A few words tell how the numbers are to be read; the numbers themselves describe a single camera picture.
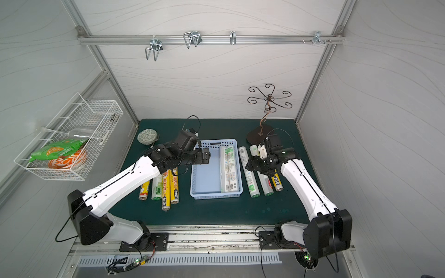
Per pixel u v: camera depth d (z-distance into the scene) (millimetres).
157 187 844
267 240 735
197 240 749
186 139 548
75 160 637
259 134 1113
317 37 765
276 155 555
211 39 793
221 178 897
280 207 856
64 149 547
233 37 724
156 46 783
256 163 703
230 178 889
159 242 734
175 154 546
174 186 868
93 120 790
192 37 765
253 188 858
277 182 883
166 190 858
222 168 931
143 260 685
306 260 719
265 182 882
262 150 749
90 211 398
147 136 1106
